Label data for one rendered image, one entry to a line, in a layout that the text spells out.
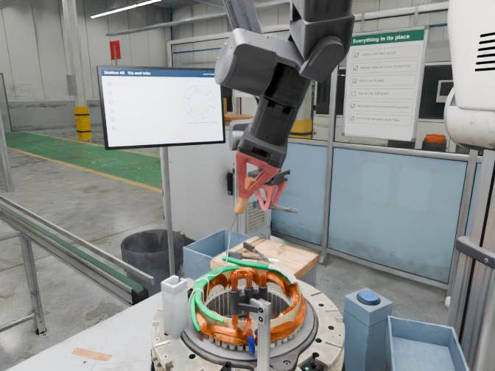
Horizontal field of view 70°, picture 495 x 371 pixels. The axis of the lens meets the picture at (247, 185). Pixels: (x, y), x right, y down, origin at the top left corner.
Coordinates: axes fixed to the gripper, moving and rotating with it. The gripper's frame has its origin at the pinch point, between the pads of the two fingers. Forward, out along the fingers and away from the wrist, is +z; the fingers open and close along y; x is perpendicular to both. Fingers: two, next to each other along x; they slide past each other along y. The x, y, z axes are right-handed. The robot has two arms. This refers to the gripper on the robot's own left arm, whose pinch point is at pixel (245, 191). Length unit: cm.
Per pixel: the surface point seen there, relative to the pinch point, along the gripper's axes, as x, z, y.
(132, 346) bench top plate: -13, 65, -21
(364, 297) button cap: 32.0, 18.6, -13.7
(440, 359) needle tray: 41.3, 15.4, 1.3
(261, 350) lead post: 9.2, 13.7, 15.5
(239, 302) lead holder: 4.1, 8.5, 14.7
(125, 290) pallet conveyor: -28, 79, -56
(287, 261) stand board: 16.3, 23.4, -24.1
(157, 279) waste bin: -27, 124, -121
